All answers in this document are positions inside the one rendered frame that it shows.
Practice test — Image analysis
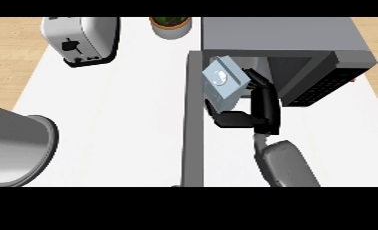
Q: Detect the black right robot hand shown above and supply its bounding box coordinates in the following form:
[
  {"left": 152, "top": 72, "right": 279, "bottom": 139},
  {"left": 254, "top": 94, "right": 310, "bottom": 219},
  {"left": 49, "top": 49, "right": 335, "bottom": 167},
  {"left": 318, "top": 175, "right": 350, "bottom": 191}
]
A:
[{"left": 208, "top": 68, "right": 282, "bottom": 136}]

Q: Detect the white potted plant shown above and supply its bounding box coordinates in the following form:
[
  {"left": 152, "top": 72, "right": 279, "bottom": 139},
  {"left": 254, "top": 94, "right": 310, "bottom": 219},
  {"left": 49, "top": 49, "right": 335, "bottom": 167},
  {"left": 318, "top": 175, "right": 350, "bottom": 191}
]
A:
[{"left": 149, "top": 17, "right": 194, "bottom": 40}]

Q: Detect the pale blue milk carton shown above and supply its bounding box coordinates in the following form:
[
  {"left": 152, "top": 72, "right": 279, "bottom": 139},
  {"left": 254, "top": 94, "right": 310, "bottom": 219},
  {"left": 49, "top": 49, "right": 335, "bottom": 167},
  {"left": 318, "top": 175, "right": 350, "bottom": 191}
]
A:
[{"left": 201, "top": 55, "right": 253, "bottom": 112}]

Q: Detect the grey microwave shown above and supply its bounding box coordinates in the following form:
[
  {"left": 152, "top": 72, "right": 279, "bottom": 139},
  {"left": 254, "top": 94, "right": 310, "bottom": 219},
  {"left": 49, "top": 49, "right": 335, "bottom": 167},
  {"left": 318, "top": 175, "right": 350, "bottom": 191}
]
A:
[{"left": 200, "top": 17, "right": 378, "bottom": 108}]

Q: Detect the grey microwave door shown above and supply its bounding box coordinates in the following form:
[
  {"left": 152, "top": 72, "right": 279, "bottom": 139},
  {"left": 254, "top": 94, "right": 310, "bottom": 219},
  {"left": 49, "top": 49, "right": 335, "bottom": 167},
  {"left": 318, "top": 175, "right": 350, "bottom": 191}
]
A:
[{"left": 179, "top": 50, "right": 205, "bottom": 188}]

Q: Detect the silver toaster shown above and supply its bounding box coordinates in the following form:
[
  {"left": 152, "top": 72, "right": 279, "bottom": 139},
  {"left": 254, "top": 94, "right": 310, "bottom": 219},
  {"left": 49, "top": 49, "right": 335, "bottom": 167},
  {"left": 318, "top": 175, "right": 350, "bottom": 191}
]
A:
[{"left": 40, "top": 17, "right": 121, "bottom": 68}]

